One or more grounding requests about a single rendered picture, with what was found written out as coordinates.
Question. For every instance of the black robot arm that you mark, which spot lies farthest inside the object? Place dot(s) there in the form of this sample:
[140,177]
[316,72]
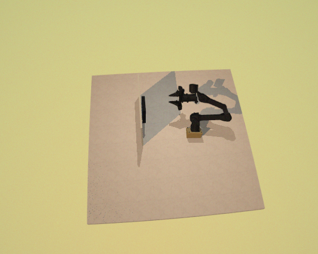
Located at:
[195,118]

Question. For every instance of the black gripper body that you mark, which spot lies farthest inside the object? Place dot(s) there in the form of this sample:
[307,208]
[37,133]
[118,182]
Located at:
[182,97]

